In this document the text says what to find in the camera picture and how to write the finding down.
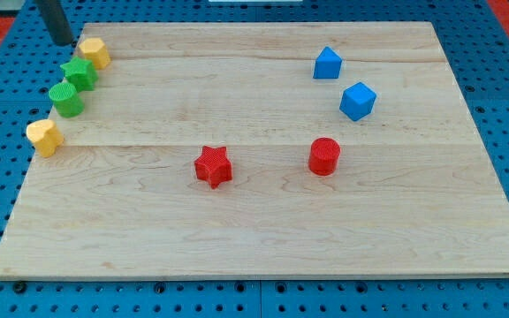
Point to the blue triangle block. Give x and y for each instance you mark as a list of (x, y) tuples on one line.
[(327, 65)]

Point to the yellow hexagon block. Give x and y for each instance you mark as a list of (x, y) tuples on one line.
[(95, 50)]

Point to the red star block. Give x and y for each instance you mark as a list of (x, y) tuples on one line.
[(213, 166)]

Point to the red cylinder block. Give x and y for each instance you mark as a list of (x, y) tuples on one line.
[(324, 155)]

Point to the light wooden board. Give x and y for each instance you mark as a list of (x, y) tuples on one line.
[(414, 194)]

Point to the blue cube block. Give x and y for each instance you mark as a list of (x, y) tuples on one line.
[(357, 101)]

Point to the green star block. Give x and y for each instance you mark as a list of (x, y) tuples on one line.
[(81, 73)]

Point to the green cylinder block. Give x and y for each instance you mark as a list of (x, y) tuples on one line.
[(66, 100)]

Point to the yellow heart block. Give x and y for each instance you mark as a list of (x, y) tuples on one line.
[(45, 136)]

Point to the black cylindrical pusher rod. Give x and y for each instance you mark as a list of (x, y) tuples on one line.
[(56, 22)]

